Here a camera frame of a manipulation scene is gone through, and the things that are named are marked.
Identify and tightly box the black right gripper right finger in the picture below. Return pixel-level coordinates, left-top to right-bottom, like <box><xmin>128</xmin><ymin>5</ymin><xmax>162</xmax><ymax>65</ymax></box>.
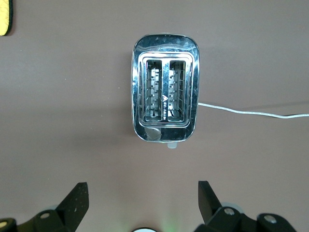
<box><xmin>193</xmin><ymin>180</ymin><xmax>260</xmax><ymax>232</ymax></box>

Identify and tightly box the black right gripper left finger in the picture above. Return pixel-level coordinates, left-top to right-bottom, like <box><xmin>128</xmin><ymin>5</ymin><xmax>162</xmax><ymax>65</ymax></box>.
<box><xmin>16</xmin><ymin>182</ymin><xmax>90</xmax><ymax>232</ymax></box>

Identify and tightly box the yellow quilted oven mitt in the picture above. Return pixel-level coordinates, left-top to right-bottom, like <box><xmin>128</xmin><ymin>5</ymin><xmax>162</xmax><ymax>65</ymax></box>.
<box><xmin>0</xmin><ymin>0</ymin><xmax>14</xmax><ymax>36</ymax></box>

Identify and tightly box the brown table cover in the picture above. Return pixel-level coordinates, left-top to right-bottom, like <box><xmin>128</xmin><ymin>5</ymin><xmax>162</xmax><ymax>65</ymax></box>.
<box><xmin>0</xmin><ymin>0</ymin><xmax>309</xmax><ymax>232</ymax></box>

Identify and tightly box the white toaster power cable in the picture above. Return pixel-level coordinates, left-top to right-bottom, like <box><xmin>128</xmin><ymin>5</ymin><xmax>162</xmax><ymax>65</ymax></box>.
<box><xmin>197</xmin><ymin>102</ymin><xmax>309</xmax><ymax>119</ymax></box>

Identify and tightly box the chrome and beige toaster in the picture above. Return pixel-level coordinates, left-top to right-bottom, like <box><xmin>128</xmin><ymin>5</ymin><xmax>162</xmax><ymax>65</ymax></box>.
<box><xmin>131</xmin><ymin>33</ymin><xmax>200</xmax><ymax>149</ymax></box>

